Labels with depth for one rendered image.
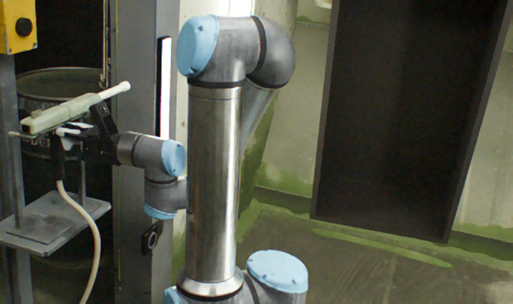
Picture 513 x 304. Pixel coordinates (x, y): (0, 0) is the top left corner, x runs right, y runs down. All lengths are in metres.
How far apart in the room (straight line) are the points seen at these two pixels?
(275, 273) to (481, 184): 2.21
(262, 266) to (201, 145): 0.38
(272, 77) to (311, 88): 2.39
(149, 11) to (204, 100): 0.91
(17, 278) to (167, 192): 0.68
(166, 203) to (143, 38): 0.69
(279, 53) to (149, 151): 0.50
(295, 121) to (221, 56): 2.46
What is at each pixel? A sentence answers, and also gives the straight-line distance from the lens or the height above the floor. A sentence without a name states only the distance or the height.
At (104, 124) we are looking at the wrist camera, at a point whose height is 1.14.
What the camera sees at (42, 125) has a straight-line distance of 1.55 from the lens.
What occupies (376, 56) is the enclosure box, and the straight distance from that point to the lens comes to 2.45.
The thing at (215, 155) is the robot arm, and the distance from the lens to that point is 1.10.
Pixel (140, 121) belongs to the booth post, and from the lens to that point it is 2.05.
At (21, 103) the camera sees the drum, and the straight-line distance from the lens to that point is 2.72.
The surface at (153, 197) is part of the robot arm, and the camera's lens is 1.49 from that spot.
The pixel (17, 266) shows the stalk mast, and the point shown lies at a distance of 1.94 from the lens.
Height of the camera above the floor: 1.65
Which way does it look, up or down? 20 degrees down
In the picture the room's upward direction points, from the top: 5 degrees clockwise
